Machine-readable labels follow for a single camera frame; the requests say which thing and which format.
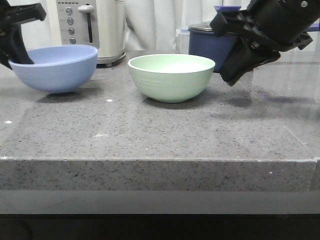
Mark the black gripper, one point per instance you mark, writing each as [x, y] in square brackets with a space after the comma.
[12, 47]
[270, 31]

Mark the light blue bowl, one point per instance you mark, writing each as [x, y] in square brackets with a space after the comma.
[58, 69]

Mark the light green bowl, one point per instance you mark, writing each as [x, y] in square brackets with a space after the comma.
[171, 78]

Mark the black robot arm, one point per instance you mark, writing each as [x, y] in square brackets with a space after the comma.
[287, 4]

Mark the dark blue saucepan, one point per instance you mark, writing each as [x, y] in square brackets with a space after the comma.
[208, 45]

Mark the glass lid blue knob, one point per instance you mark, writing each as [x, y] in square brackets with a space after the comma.
[221, 22]

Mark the clear plastic container blue lid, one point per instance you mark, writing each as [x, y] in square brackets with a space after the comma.
[182, 37]

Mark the cream toaster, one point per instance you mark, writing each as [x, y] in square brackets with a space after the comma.
[98, 23]

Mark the white curtain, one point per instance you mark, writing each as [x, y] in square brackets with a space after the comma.
[150, 24]

